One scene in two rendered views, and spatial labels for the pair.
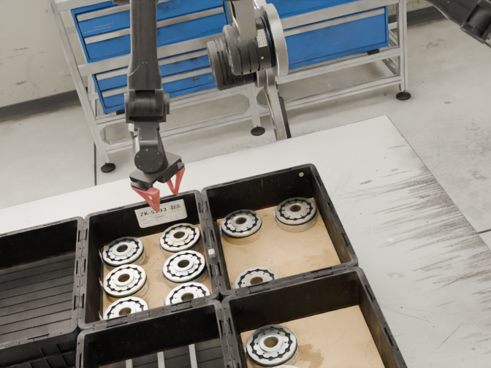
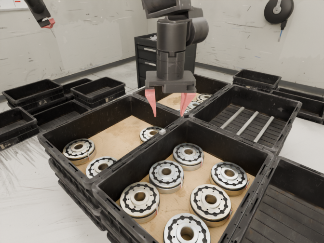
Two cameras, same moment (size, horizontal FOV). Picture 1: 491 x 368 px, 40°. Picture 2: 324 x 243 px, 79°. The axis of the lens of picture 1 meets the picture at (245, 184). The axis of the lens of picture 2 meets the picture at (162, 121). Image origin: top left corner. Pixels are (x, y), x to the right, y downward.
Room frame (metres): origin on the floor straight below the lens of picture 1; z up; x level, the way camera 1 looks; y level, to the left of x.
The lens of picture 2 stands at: (1.50, 0.44, 1.30)
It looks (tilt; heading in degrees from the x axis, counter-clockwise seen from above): 33 degrees down; 223
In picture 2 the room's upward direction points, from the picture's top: straight up
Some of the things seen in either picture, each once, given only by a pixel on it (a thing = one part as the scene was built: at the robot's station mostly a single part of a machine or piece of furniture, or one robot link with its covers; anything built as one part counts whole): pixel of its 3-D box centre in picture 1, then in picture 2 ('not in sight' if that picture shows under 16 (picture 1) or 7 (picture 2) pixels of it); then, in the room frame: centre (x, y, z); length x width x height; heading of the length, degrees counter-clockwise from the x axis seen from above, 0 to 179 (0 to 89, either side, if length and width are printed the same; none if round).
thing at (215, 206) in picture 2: (123, 278); (210, 199); (1.19, 0.32, 0.86); 0.05 x 0.05 x 0.01
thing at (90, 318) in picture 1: (151, 271); (188, 184); (1.19, 0.26, 0.87); 0.40 x 0.30 x 0.11; 3
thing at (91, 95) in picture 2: not in sight; (102, 107); (0.68, -1.12, 0.37); 0.40 x 0.30 x 0.45; 5
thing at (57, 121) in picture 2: not in sight; (65, 130); (1.08, -1.09, 0.31); 0.40 x 0.30 x 0.34; 4
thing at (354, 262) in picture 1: (272, 225); (116, 128); (1.21, -0.04, 0.92); 0.40 x 0.30 x 0.02; 3
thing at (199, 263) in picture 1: (184, 266); (166, 172); (1.20, 0.18, 0.86); 0.10 x 0.10 x 0.01
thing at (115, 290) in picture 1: (124, 280); (210, 200); (1.19, 0.32, 0.86); 0.10 x 0.10 x 0.01
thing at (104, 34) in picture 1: (160, 47); not in sight; (3.10, 0.28, 0.60); 0.72 x 0.03 x 0.56; 94
